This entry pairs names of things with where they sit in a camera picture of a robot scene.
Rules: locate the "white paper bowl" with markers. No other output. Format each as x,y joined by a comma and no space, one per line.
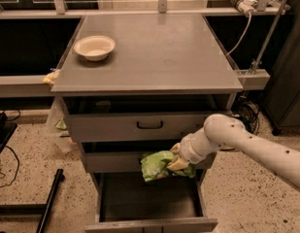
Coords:
94,48

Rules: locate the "dark grey cabinet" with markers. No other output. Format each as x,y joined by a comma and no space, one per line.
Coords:
282,98

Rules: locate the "grey drawer cabinet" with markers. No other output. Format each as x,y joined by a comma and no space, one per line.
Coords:
154,55

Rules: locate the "white power strip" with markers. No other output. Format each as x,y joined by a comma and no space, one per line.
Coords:
244,6

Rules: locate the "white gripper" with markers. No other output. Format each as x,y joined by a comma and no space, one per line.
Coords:
187,150

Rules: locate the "top grey drawer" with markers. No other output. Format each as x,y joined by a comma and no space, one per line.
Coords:
138,117

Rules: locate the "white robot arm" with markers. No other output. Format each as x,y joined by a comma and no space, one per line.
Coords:
221,131

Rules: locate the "black metal stand leg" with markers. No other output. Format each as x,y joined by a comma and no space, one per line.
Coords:
42,211

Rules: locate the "bottom open grey drawer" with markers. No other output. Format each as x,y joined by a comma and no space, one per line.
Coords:
128,204

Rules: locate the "middle grey drawer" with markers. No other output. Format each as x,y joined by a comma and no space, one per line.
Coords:
122,156

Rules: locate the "clear plastic bag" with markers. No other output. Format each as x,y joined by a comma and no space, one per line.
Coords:
57,129

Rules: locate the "black box corner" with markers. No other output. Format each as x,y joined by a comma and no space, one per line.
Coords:
7,130

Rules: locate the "green rice chip bag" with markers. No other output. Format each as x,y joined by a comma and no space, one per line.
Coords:
154,167

